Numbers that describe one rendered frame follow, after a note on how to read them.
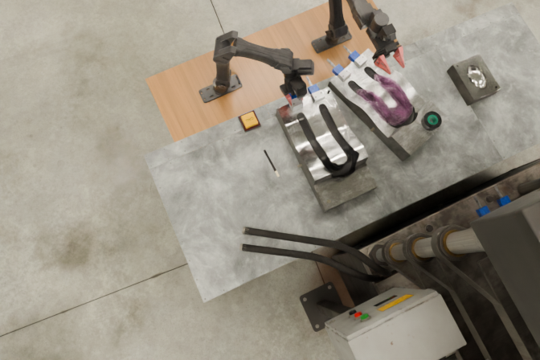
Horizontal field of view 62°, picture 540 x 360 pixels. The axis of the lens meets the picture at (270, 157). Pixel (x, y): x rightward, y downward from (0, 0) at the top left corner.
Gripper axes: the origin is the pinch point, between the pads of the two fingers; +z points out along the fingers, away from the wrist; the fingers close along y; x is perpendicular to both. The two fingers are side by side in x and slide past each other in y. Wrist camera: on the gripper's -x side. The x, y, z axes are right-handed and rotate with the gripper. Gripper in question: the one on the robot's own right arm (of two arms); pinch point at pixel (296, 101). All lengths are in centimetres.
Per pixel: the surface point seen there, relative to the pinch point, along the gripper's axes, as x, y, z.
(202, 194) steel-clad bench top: -9, -54, 20
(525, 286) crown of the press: -121, 1, -38
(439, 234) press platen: -92, 5, -14
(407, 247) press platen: -80, 3, 8
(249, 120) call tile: 7.9, -21.0, 6.2
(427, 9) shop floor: 97, 139, 52
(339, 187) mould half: -31.6, 1.9, 28.0
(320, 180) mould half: -29.1, -5.3, 21.1
